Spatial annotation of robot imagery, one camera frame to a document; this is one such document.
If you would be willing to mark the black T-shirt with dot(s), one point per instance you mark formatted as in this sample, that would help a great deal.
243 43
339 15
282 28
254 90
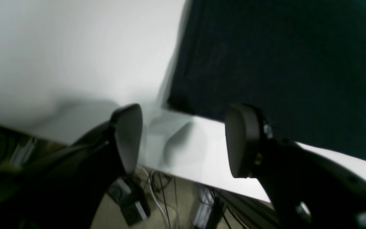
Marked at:
303 62

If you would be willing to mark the black floor device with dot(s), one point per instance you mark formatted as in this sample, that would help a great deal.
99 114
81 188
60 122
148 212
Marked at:
130 197

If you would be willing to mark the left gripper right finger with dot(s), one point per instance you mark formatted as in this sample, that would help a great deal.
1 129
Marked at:
307 190

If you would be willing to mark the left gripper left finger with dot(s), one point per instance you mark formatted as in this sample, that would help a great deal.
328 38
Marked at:
63 190

